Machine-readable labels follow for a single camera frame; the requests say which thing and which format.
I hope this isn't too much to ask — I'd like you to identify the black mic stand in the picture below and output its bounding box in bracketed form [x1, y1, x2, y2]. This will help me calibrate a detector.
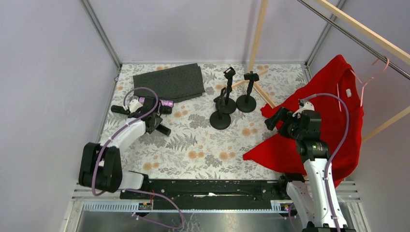
[209, 87, 231, 130]
[236, 71, 259, 113]
[214, 67, 236, 114]

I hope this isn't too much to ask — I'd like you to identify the metal hanging rod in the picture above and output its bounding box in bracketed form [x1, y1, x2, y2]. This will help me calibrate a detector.
[296, 0, 410, 81]

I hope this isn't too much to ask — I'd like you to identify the red t-shirt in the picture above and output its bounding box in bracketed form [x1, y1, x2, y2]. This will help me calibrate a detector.
[243, 55, 364, 187]

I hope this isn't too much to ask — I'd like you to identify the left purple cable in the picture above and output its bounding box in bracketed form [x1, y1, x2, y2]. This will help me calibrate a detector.
[91, 87, 186, 230]

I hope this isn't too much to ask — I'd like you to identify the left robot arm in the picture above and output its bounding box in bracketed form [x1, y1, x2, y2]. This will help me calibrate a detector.
[78, 107, 171, 196]

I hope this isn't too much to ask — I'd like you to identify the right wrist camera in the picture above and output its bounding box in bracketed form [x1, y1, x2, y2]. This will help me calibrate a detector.
[292, 100, 315, 117]

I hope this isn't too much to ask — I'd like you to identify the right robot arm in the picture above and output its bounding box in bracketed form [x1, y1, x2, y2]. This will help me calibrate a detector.
[265, 107, 355, 232]

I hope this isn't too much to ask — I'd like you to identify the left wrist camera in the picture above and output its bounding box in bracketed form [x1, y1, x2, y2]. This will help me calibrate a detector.
[123, 99, 143, 114]

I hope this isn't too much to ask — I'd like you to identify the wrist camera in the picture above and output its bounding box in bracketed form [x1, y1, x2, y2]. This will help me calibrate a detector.
[292, 100, 315, 117]
[123, 99, 143, 114]

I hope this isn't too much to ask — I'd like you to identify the wooden clothes rack frame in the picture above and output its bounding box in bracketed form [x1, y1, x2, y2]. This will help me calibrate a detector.
[231, 0, 410, 142]

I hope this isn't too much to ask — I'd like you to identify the purple glitter microphone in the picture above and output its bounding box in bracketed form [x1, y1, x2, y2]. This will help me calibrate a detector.
[138, 97, 174, 108]

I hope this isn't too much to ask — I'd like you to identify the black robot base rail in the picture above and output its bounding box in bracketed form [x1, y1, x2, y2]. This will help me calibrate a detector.
[120, 178, 310, 211]

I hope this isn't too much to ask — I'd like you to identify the pink clothes hanger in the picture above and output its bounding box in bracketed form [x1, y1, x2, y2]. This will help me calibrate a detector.
[349, 56, 390, 107]

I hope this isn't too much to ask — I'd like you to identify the dark grey perforated felt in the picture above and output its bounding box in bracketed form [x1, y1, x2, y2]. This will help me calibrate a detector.
[133, 63, 205, 103]

